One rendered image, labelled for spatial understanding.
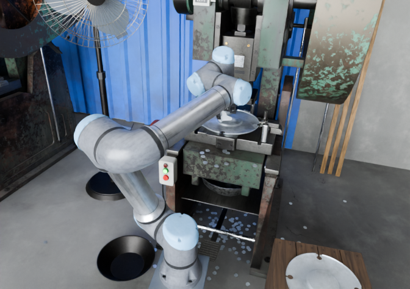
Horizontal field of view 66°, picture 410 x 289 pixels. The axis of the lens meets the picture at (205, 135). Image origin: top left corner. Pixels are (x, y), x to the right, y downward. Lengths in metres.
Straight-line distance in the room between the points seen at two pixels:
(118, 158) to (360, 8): 0.81
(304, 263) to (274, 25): 1.00
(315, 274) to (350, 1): 1.01
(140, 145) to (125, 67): 2.37
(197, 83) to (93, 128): 0.36
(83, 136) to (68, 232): 1.31
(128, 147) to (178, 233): 0.39
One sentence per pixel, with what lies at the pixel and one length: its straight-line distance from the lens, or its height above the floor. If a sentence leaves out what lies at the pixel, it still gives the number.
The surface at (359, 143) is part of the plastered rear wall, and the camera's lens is 3.00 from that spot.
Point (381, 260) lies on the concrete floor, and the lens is 2.18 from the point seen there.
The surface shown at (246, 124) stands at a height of 0.78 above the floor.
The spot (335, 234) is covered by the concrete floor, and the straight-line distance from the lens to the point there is 2.21.
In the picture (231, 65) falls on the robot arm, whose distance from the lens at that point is 1.10.
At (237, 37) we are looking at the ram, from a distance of 1.46.
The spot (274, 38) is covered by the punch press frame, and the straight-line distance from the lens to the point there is 1.39.
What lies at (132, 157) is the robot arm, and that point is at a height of 1.02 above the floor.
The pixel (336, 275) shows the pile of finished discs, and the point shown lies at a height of 0.35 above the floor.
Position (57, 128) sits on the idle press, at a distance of 2.79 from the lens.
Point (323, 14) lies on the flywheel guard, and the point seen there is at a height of 1.32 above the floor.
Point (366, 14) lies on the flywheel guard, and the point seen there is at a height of 1.33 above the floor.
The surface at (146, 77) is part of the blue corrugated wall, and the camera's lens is 3.03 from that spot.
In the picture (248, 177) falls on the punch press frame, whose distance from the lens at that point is 1.53.
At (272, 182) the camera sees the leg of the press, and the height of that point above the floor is 0.60.
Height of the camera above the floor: 1.42
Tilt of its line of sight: 28 degrees down
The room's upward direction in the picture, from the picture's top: 3 degrees clockwise
